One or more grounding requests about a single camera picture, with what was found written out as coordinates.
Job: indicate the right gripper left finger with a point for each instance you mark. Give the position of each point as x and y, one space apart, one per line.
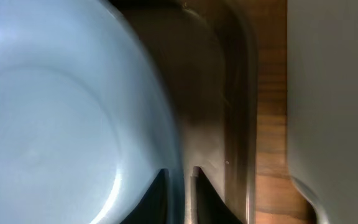
152 208

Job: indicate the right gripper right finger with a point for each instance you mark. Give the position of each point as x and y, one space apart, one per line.
209 207

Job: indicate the dark blue plate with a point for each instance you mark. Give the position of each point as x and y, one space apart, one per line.
85 125

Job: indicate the grey dishwasher rack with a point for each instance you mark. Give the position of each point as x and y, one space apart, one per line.
322 108

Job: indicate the brown serving tray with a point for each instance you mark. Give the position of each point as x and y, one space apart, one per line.
206 53

